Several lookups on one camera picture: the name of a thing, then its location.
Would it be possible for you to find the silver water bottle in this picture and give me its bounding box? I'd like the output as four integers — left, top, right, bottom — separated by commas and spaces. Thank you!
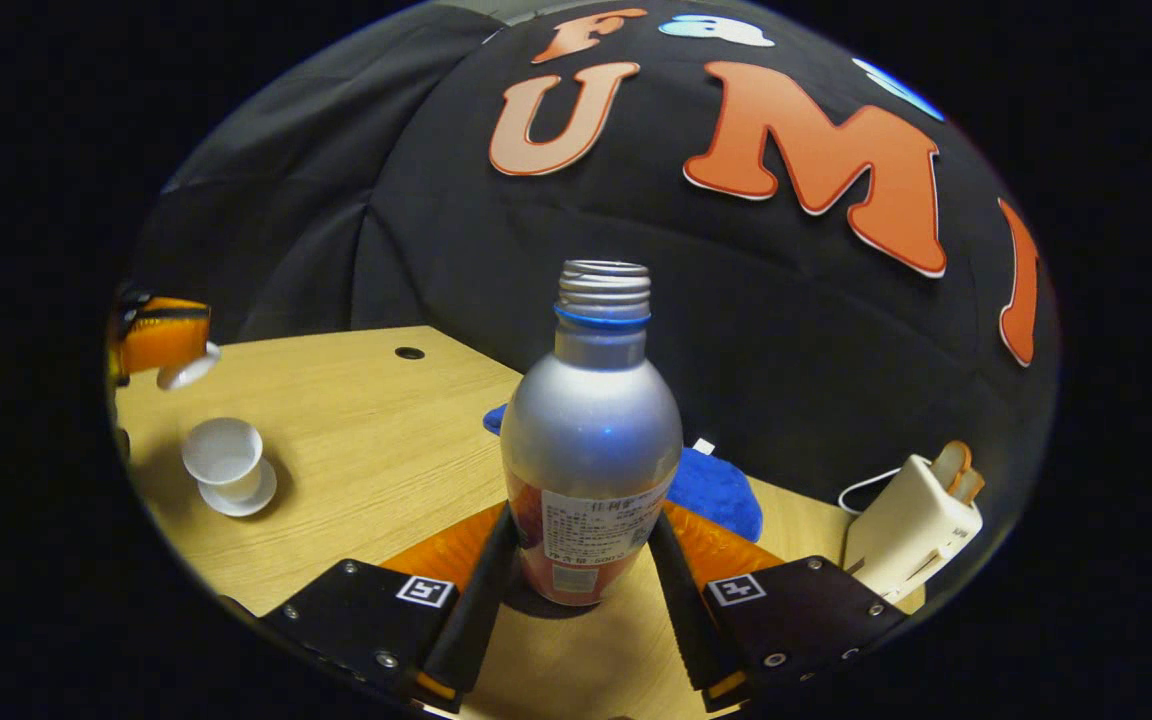
500, 260, 684, 608

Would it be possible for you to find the black backdrop cloth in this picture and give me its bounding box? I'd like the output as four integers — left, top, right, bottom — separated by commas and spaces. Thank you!
126, 0, 1062, 601

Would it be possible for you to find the cream white toaster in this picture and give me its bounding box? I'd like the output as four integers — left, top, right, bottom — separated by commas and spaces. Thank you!
841, 455, 984, 604

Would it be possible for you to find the white toaster cable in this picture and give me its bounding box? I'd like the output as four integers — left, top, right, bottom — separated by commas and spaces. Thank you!
838, 466, 909, 516

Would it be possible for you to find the dark round coaster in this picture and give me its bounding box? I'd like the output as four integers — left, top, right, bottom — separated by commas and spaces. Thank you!
508, 575, 637, 623

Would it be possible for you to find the white saucer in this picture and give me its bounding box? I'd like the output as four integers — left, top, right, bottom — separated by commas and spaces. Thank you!
198, 458, 278, 518

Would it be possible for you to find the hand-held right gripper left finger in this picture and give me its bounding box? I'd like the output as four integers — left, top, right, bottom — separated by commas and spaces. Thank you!
258, 500, 522, 715

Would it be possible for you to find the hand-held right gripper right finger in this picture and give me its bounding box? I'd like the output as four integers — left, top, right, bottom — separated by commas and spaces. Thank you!
644, 503, 912, 713

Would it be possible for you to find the white teacup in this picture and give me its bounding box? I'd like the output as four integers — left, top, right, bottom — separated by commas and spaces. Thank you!
181, 417, 265, 504

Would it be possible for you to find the blue cloth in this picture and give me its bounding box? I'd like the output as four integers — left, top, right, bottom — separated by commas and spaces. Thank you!
483, 403, 765, 544

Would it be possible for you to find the white teacup lid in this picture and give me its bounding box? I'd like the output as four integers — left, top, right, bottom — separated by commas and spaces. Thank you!
156, 341, 222, 392

